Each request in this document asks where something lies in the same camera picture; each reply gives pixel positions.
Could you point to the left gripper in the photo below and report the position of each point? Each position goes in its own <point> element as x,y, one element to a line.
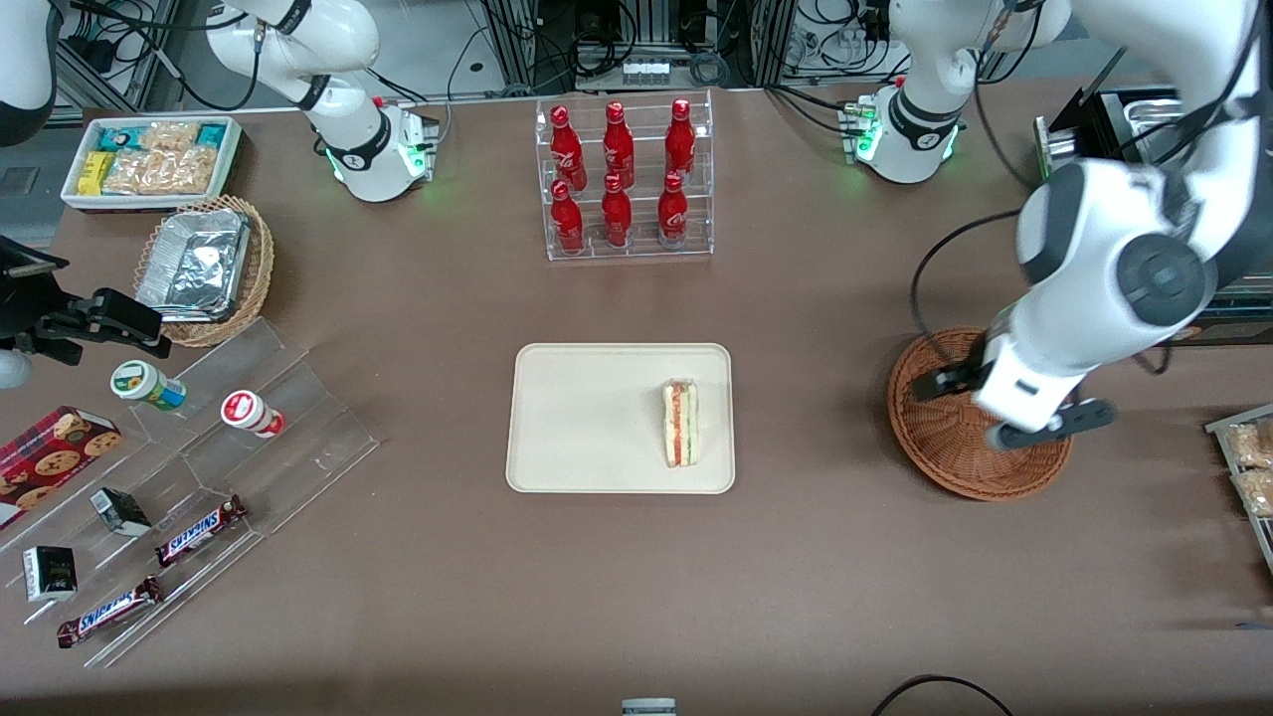
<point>963,378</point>

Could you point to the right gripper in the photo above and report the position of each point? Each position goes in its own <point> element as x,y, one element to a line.
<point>22,310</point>

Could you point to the triangle sandwich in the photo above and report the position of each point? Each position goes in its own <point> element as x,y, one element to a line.
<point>681,423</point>

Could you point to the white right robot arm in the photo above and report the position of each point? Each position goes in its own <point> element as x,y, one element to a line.
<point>348,129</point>

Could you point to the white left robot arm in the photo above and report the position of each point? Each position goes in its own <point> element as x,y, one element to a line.
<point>1094,239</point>

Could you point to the round brown wicker basket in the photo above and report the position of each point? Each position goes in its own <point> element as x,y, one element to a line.
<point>945,452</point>

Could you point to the light wicker basket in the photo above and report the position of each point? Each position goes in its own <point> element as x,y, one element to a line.
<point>257,268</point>

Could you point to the cream rectangular serving tray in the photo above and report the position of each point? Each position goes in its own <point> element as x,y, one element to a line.
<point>587,418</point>

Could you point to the white snack bin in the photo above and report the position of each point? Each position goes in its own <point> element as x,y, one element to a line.
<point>72,194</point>

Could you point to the yellow snack pack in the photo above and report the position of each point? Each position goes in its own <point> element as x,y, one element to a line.
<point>96,173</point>

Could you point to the green-lid yogurt cup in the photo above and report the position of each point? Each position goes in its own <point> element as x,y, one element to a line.
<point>147,385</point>

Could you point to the aluminium foil container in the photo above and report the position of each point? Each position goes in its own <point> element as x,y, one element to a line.
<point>194,264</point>

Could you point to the large clear cracker bag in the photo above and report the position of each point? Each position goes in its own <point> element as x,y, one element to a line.
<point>164,171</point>

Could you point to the teal snack pack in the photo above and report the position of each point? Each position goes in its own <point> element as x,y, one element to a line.
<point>213,135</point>
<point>121,137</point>

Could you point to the red cookie box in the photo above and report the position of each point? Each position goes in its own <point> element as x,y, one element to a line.
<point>50,462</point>

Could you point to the small clear cracker bag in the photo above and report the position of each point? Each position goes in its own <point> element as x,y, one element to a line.
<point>171,135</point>

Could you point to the grey metal bread shelf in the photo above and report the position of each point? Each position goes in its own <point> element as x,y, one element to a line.
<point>1221,423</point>

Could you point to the red-lid yogurt cup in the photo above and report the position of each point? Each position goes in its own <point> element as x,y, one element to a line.
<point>251,413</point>

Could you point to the small black box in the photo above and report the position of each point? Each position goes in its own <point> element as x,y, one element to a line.
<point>121,511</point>
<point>50,574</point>

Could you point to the wrapped bread pack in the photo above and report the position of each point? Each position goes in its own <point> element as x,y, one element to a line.
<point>1251,444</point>
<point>1257,492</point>

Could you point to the Snickers bar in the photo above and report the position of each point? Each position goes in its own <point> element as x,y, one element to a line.
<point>107,613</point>
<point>199,531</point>

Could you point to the clear acrylic tiered stand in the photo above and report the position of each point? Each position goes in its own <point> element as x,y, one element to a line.
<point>298,447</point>

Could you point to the red cola bottle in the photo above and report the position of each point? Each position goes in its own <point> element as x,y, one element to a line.
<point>673,214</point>
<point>569,149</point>
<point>619,147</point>
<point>680,141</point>
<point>617,217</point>
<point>567,221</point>

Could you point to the clear acrylic bottle rack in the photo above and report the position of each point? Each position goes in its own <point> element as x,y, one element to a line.
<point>642,249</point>

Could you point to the white power strip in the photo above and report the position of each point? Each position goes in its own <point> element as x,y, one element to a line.
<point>646,70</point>

